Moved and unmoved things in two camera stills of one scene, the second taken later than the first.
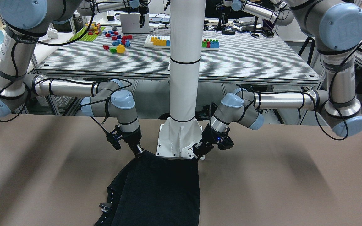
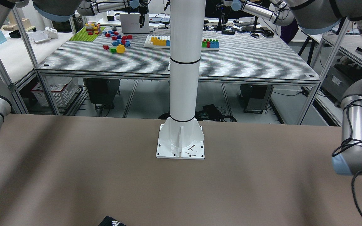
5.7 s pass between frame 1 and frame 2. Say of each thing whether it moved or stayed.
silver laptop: stayed
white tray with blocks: stayed
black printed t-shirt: moved
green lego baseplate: stayed
